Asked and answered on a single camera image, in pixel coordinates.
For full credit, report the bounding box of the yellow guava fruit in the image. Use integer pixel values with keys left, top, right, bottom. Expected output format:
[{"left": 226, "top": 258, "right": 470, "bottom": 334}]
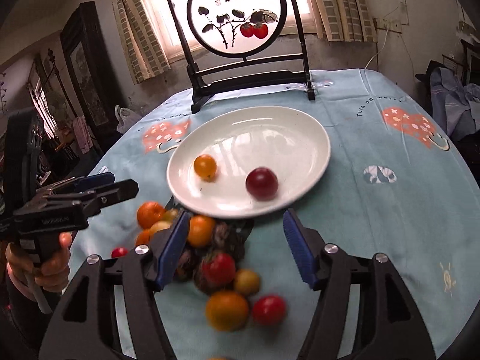
[{"left": 146, "top": 220, "right": 173, "bottom": 240}]

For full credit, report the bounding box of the mandarin orange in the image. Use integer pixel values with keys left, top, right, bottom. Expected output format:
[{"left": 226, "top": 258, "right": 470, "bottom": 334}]
[
  {"left": 135, "top": 229, "right": 151, "bottom": 246},
  {"left": 137, "top": 201, "right": 166, "bottom": 229}
]

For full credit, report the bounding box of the checked curtain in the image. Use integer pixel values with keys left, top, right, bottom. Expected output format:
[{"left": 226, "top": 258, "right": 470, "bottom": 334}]
[
  {"left": 309, "top": 0, "right": 377, "bottom": 43},
  {"left": 112, "top": 0, "right": 170, "bottom": 84}
]

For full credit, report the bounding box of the dark framed wall picture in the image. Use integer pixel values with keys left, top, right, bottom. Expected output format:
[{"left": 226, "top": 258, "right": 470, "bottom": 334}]
[{"left": 60, "top": 1, "right": 125, "bottom": 150}]

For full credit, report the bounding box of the dark brown passion fruit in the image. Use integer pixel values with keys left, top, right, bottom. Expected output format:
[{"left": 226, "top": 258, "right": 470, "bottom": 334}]
[{"left": 211, "top": 222, "right": 246, "bottom": 262}]

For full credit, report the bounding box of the checked curtain left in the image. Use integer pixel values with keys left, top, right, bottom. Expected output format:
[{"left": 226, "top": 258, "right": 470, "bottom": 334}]
[{"left": 112, "top": 0, "right": 170, "bottom": 84}]

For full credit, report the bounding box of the small yellow-green fruit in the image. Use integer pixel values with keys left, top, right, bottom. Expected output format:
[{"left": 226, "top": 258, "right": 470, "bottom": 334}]
[{"left": 233, "top": 269, "right": 261, "bottom": 297}]

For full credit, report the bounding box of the person's left hand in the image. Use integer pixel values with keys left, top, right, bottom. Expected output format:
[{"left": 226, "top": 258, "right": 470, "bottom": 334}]
[{"left": 6, "top": 232, "right": 72, "bottom": 300}]

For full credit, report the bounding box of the red cherry tomato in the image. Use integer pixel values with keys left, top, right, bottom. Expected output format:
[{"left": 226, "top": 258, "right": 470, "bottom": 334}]
[
  {"left": 111, "top": 247, "right": 128, "bottom": 258},
  {"left": 251, "top": 295, "right": 287, "bottom": 326}
]

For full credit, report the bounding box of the light blue printed tablecloth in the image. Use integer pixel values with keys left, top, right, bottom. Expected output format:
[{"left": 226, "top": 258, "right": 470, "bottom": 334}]
[{"left": 70, "top": 69, "right": 479, "bottom": 359}]

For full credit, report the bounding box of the dark red apple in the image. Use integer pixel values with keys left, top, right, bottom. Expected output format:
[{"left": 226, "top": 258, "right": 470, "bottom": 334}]
[{"left": 245, "top": 166, "right": 279, "bottom": 201}]

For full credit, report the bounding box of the blue clothes pile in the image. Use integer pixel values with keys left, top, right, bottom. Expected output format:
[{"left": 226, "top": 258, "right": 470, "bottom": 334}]
[{"left": 416, "top": 60, "right": 479, "bottom": 142}]

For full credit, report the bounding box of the small orange back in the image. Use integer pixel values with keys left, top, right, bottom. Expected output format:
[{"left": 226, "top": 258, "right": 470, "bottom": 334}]
[{"left": 187, "top": 215, "right": 216, "bottom": 248}]

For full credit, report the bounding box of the white oval plate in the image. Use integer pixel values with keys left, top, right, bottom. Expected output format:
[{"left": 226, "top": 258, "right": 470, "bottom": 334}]
[{"left": 166, "top": 106, "right": 331, "bottom": 219}]

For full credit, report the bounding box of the checked curtain right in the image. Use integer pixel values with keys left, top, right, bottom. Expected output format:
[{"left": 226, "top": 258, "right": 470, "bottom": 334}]
[{"left": 309, "top": 0, "right": 377, "bottom": 43}]

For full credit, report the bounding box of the white wall socket cable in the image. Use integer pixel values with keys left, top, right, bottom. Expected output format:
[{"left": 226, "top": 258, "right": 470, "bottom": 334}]
[{"left": 363, "top": 16, "right": 403, "bottom": 71}]

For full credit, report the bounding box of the red tomato with stem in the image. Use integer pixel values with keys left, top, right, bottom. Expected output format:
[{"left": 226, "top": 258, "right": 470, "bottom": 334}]
[{"left": 202, "top": 252, "right": 236, "bottom": 287}]

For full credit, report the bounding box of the large orange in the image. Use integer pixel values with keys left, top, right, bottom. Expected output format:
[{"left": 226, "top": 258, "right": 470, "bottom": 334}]
[{"left": 193, "top": 154, "right": 217, "bottom": 181}]

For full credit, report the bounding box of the black framed persimmon screen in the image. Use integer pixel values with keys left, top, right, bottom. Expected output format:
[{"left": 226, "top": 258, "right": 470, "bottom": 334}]
[{"left": 166, "top": 0, "right": 316, "bottom": 114}]

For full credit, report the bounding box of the large yellow-orange tomato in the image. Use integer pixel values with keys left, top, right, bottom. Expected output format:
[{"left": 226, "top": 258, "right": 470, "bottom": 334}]
[{"left": 205, "top": 291, "right": 250, "bottom": 332}]

